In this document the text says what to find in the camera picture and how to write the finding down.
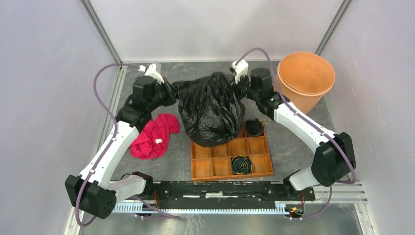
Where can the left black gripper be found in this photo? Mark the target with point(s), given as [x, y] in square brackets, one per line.
[172, 93]

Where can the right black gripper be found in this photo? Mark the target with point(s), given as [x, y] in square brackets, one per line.
[235, 86]

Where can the black plastic trash bag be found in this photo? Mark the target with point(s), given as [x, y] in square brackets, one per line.
[211, 112]

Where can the orange plastic trash bin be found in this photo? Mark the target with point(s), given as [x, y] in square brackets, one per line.
[304, 78]

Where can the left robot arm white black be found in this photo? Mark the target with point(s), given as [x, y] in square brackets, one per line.
[92, 190]

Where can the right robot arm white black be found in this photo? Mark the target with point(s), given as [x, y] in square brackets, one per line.
[333, 153]

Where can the black dotted rolled tie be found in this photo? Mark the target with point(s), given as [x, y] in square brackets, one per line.
[254, 127]

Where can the red crumpled cloth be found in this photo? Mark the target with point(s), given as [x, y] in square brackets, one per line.
[153, 140]

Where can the blue yellow rolled tie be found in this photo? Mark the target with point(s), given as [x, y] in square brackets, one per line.
[241, 165]

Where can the orange wooden compartment tray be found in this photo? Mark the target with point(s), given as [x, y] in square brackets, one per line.
[214, 163]

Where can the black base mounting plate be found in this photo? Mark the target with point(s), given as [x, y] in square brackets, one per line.
[213, 203]

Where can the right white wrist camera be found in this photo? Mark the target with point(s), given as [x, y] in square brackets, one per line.
[239, 70]

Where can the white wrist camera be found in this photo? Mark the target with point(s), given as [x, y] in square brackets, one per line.
[153, 70]
[239, 70]

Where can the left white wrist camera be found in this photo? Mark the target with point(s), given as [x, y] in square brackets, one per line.
[153, 70]

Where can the blue slotted cable duct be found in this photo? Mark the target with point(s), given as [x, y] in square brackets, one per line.
[138, 207]

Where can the aluminium frame rail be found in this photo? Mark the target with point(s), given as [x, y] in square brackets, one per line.
[264, 190]

